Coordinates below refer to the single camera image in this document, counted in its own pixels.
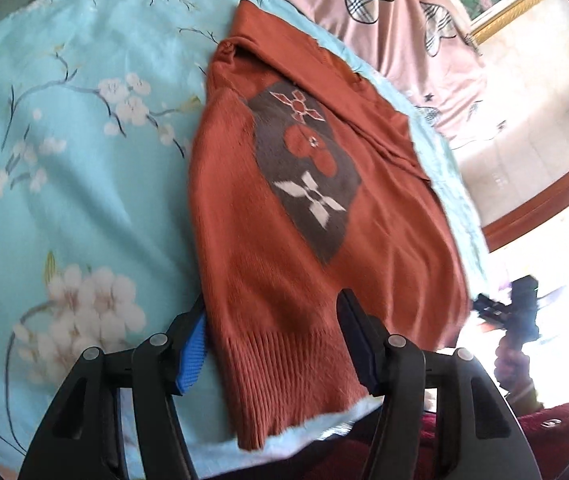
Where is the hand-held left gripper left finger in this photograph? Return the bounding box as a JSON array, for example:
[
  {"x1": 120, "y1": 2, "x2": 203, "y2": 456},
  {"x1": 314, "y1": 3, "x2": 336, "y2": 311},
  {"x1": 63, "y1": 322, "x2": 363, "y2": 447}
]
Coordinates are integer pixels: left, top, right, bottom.
[{"x1": 17, "y1": 294, "x2": 211, "y2": 480}]

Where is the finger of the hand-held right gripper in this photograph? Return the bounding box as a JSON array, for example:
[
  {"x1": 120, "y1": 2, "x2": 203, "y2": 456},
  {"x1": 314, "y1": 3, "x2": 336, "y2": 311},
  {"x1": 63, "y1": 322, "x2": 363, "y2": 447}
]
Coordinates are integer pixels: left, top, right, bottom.
[{"x1": 473, "y1": 295, "x2": 511, "y2": 323}]

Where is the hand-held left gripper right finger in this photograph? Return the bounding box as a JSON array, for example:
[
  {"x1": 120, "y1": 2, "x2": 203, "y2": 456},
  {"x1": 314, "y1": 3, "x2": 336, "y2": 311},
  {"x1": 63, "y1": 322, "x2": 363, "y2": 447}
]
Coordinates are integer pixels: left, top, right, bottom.
[{"x1": 337, "y1": 287, "x2": 538, "y2": 480}]

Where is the orange knit sweater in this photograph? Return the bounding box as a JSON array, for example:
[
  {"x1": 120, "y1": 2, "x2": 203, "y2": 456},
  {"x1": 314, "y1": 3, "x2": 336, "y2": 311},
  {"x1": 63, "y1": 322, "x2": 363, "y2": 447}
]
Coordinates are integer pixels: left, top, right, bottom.
[{"x1": 187, "y1": 0, "x2": 473, "y2": 451}]

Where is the person's right hand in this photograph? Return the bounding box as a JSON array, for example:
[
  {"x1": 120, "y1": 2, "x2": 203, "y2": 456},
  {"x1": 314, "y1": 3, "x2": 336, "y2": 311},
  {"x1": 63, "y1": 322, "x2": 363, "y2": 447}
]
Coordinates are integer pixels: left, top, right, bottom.
[{"x1": 493, "y1": 339, "x2": 535, "y2": 401}]

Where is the dark red garment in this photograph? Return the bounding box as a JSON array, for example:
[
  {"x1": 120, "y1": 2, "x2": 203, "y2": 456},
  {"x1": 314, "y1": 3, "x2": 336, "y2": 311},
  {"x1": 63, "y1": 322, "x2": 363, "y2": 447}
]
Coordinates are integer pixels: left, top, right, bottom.
[{"x1": 224, "y1": 394, "x2": 569, "y2": 480}]

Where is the light blue floral bed sheet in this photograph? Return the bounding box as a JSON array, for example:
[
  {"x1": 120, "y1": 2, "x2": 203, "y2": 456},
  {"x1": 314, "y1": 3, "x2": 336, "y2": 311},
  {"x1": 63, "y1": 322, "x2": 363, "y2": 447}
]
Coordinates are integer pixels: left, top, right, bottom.
[{"x1": 0, "y1": 0, "x2": 490, "y2": 480}]

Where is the pink patterned pillow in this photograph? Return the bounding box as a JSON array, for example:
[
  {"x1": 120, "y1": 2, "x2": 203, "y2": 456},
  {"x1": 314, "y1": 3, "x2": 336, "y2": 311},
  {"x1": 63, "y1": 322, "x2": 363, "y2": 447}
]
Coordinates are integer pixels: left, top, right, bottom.
[{"x1": 184, "y1": 0, "x2": 510, "y2": 151}]

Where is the brown wooden door frame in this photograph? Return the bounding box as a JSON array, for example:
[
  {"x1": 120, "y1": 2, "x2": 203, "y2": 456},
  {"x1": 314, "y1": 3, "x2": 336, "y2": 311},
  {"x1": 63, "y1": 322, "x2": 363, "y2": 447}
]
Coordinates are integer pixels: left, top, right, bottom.
[{"x1": 482, "y1": 155, "x2": 569, "y2": 253}]

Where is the gold picture frame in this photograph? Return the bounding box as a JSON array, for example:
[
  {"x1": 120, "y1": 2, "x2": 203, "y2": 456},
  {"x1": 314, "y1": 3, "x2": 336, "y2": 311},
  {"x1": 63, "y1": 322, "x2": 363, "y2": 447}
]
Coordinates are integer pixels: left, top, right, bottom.
[{"x1": 467, "y1": 0, "x2": 563, "y2": 48}]

